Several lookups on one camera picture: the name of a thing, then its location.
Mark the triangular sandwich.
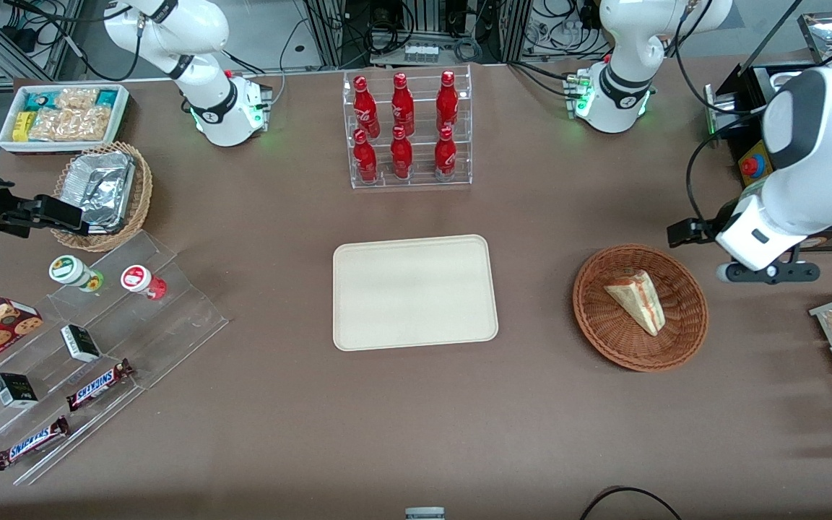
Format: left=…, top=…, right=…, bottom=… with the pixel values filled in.
left=603, top=269, right=667, bottom=337

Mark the aluminium foil tray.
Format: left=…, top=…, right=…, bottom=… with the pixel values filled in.
left=61, top=152, right=136, bottom=233

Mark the light oval wicker basket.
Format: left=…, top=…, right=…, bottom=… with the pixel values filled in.
left=50, top=142, right=154, bottom=253

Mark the brown round wicker basket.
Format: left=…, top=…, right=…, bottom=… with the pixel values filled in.
left=572, top=243, right=710, bottom=373

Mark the beige plastic tray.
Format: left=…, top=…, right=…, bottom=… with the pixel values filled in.
left=332, top=234, right=499, bottom=352

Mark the green lidded cup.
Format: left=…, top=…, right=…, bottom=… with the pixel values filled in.
left=48, top=255, right=105, bottom=293

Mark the white rectangular snack bin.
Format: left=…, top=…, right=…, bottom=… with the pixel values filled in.
left=0, top=83, right=130, bottom=155

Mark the yellow emergency stop box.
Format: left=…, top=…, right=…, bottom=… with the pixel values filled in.
left=739, top=141, right=775, bottom=187

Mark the large clear bag of crackers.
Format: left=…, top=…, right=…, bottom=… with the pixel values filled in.
left=30, top=107, right=112, bottom=142

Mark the red lidded cup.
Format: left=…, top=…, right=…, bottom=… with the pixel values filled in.
left=120, top=265, right=168, bottom=301

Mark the small clear bag of crackers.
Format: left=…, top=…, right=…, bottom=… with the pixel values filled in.
left=55, top=87, right=99, bottom=111

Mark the black hot food display case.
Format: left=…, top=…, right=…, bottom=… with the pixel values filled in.
left=705, top=11, right=832, bottom=254

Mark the small black box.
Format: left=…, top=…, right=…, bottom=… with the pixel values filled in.
left=60, top=324, right=102, bottom=363
left=0, top=373, right=39, bottom=409

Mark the clear acrylic step display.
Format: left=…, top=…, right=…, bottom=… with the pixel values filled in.
left=0, top=230, right=230, bottom=486

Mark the snickers chocolate bar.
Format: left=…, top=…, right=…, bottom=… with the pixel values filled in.
left=0, top=416, right=71, bottom=472
left=66, top=359, right=135, bottom=412

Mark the red cola bottle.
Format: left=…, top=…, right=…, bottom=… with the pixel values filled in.
left=434, top=126, right=458, bottom=181
left=390, top=126, right=414, bottom=180
left=391, top=72, right=415, bottom=137
left=436, top=70, right=459, bottom=133
left=352, top=129, right=379, bottom=183
left=352, top=75, right=381, bottom=139

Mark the clear acrylic bottle rack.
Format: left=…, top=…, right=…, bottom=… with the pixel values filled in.
left=342, top=64, right=473, bottom=190

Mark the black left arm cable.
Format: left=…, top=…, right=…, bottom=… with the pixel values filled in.
left=685, top=107, right=767, bottom=225

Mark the black looped cable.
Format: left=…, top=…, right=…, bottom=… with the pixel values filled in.
left=579, top=486, right=684, bottom=520

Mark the aluminium frame rack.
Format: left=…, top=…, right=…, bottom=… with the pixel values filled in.
left=305, top=0, right=532, bottom=67

